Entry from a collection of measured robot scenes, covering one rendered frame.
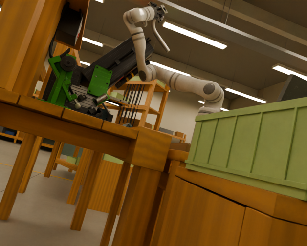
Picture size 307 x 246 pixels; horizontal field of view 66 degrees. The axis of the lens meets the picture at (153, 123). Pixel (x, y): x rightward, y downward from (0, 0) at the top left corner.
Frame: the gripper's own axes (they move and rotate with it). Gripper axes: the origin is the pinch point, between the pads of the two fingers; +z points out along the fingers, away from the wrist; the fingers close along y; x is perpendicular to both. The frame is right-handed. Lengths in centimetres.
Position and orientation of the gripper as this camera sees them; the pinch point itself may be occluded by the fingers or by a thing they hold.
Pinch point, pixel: (161, 10)
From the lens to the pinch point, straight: 167.0
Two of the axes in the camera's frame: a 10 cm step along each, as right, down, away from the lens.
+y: -5.2, -8.4, -1.4
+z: 5.2, -4.4, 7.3
